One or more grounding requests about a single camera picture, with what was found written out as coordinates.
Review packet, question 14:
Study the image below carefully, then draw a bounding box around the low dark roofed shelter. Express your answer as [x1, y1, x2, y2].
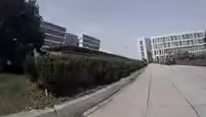
[46, 42, 139, 65]

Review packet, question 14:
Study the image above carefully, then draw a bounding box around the long green hedge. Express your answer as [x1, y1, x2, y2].
[23, 48, 149, 100]

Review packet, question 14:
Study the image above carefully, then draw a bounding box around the grey glass office building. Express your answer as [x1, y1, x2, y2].
[38, 18, 102, 53]

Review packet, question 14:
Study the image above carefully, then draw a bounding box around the grey concrete kerb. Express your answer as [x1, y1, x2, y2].
[0, 66, 150, 117]

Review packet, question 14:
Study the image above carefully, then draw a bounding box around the white multi-storey building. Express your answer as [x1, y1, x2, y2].
[136, 28, 206, 64]

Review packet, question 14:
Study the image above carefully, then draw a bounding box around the pale concrete road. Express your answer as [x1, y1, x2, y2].
[64, 60, 206, 117]

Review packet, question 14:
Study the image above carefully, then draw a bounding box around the large dark tree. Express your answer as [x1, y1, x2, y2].
[0, 0, 48, 75]

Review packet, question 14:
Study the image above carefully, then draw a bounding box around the grass verge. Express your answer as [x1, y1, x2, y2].
[0, 69, 66, 117]

